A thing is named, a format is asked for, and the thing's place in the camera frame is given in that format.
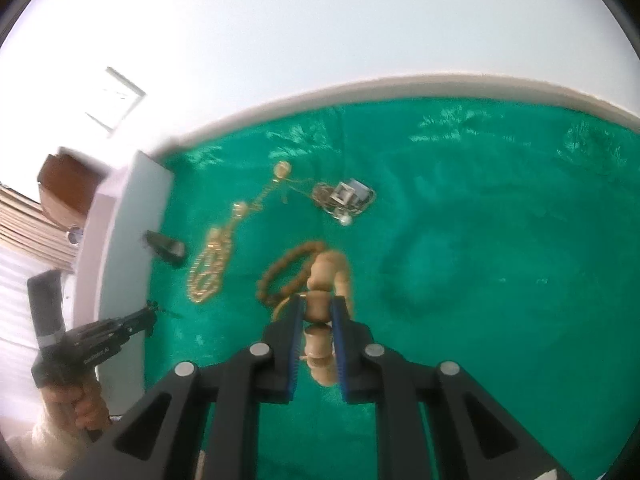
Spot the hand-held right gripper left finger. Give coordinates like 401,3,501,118
60,296,307,480

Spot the white window frame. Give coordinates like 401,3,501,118
85,66,147,137

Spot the green cloth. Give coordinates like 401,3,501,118
142,102,640,480

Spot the small brown bead bracelet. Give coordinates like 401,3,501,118
257,241,328,308

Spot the small black clip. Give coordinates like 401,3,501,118
141,230,188,267

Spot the gold chain necklace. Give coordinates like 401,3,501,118
187,161,321,306

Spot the brown wooden furniture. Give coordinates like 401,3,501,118
37,152,108,232

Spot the large wooden bead bracelet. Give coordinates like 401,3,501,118
272,251,353,388

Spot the person's left forearm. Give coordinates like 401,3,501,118
30,407,103,477

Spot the wooden slatted panel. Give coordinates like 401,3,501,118
0,184,77,272

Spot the silver jewelry with pearl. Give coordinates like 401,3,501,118
312,178,377,227

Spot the person's left hand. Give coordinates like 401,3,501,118
42,372,113,441

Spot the white cardboard box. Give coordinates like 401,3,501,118
72,150,174,417

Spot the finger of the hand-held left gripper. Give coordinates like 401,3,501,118
111,300,162,336

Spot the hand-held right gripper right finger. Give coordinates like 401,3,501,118
332,296,573,480

